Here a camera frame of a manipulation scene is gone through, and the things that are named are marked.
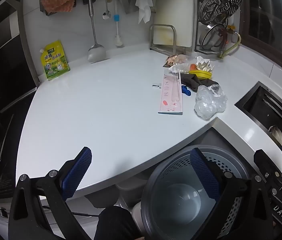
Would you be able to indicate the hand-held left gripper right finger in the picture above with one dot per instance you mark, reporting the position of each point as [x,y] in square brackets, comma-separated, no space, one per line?
[204,173]

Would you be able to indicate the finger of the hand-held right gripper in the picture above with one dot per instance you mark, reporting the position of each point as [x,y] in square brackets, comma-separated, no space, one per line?
[266,165]

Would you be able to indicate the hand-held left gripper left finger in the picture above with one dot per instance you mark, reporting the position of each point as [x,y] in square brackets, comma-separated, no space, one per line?
[77,173]

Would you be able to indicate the grey perforated trash bin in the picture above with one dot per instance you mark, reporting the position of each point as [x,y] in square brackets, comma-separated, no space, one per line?
[181,197]

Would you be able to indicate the clear plastic bag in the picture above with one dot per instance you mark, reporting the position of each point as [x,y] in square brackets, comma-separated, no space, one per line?
[208,105]

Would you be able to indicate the long pink box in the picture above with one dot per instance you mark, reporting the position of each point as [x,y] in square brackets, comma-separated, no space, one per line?
[168,97]

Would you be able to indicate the small blue plastic piece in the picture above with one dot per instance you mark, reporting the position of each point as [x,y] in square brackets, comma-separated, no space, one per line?
[186,90]

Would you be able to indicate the dark grey cloth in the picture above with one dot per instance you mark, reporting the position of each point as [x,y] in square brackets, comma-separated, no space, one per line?
[193,82]

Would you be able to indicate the yellow lid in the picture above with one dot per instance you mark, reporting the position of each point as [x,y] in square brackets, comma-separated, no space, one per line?
[201,74]

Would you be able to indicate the clear plastic cup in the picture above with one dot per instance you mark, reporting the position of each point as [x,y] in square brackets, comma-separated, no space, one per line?
[178,68]

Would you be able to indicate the person's dark trouser leg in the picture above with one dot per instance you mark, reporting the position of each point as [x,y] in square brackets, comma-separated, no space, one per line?
[118,222]

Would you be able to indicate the orange peel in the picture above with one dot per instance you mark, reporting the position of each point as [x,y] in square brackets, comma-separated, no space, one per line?
[193,67]

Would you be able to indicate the yellow green seasoning pouch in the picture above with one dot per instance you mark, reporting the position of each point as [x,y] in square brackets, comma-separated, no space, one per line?
[54,62]

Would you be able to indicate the printed snack wrapper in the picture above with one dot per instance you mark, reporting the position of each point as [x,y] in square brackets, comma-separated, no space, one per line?
[172,60]

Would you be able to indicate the metal spatula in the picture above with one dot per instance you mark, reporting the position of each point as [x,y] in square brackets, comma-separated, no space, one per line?
[96,53]

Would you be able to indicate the metal dish rack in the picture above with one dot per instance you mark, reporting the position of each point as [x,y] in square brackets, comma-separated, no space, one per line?
[196,37]

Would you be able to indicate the metal strainer bowl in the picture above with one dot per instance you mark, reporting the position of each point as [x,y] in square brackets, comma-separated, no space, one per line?
[209,36]

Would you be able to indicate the metal cutting board stand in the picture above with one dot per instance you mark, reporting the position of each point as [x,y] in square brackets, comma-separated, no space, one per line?
[174,37]

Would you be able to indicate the blue white bottle brush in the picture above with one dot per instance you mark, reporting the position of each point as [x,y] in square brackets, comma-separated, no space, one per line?
[116,18]

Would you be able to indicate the small metal spoon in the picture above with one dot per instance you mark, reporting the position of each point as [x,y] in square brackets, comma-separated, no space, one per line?
[106,15]

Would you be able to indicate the white cutting board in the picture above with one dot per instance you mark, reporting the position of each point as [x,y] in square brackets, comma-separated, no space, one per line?
[173,12]

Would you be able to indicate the perforated metal steamer plate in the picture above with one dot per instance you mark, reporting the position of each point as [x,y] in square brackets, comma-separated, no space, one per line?
[218,5]

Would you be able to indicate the orange cloth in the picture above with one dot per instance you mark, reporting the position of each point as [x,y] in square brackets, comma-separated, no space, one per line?
[58,1]

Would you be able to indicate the white hanging towel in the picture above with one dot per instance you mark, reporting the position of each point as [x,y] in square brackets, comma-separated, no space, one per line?
[143,5]

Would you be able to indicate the dark window frame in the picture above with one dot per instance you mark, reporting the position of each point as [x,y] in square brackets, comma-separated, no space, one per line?
[246,30]

